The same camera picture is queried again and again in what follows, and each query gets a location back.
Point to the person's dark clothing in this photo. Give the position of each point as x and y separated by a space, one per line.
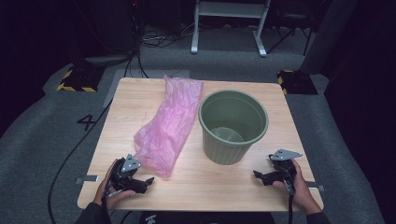
202 219

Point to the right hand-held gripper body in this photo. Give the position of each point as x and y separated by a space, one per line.
285 172

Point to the black yellow striped base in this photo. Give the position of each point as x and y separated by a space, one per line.
77 79
297 82

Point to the grey pillar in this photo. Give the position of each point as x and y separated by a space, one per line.
327 37

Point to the person's left hand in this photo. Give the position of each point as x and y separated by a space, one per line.
102 194

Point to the grey tape piece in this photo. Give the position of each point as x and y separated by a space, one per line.
88 179
317 187

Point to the black stand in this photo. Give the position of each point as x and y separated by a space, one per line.
292 18

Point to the person's right hand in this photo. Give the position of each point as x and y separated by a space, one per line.
303 193

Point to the pink plastic bag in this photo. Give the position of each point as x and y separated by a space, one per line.
169 124

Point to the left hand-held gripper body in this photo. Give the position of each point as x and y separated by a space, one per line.
124 180

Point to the white metal stand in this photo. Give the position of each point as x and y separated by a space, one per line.
230 9

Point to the green plastic bin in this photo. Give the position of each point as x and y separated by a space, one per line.
224 152

